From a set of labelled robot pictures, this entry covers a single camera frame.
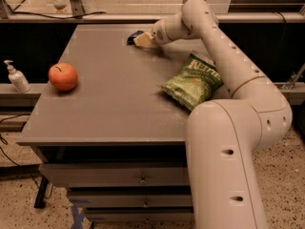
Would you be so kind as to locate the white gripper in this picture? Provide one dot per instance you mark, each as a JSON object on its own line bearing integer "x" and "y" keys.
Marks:
{"x": 158, "y": 33}

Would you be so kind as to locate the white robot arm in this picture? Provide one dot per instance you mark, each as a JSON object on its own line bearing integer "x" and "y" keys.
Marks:
{"x": 222, "y": 134}

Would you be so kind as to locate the green kettle chips bag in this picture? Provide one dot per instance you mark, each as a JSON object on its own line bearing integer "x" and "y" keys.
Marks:
{"x": 195, "y": 82}

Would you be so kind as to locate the red apple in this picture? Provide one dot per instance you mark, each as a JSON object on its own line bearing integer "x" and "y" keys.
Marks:
{"x": 63, "y": 77}

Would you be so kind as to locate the grey drawer cabinet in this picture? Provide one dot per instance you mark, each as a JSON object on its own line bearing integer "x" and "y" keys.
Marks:
{"x": 117, "y": 112}

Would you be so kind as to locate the white pump lotion bottle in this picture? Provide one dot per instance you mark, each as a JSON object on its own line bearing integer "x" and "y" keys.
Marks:
{"x": 17, "y": 79}

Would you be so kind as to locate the top grey drawer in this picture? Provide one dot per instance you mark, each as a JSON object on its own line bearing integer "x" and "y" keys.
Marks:
{"x": 77, "y": 175}

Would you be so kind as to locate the grey drawer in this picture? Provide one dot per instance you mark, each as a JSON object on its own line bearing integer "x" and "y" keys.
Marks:
{"x": 77, "y": 175}
{"x": 140, "y": 198}
{"x": 136, "y": 214}

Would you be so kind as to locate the middle grey drawer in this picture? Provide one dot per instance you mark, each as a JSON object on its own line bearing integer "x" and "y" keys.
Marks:
{"x": 140, "y": 198}

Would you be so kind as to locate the bottom grey drawer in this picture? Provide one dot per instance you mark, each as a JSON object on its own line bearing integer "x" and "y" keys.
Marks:
{"x": 136, "y": 214}

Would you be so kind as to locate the blue floor tape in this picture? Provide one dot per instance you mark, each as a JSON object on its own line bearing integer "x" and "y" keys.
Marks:
{"x": 79, "y": 220}

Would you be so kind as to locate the metal shelf frame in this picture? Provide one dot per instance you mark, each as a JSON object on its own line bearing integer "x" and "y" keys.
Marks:
{"x": 148, "y": 10}

